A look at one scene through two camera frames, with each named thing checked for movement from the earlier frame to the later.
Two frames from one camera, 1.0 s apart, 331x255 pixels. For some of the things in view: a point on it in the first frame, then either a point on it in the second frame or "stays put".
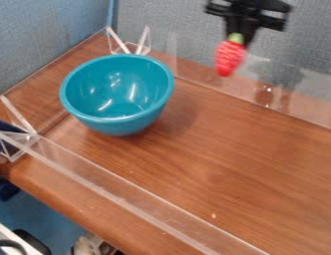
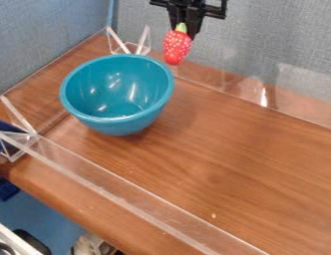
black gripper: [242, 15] → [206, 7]
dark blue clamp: [5, 191] stays put
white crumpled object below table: [86, 246] stays put
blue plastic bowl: [115, 93] stays put
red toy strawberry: [230, 53] → [175, 44]
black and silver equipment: [16, 242] stays put
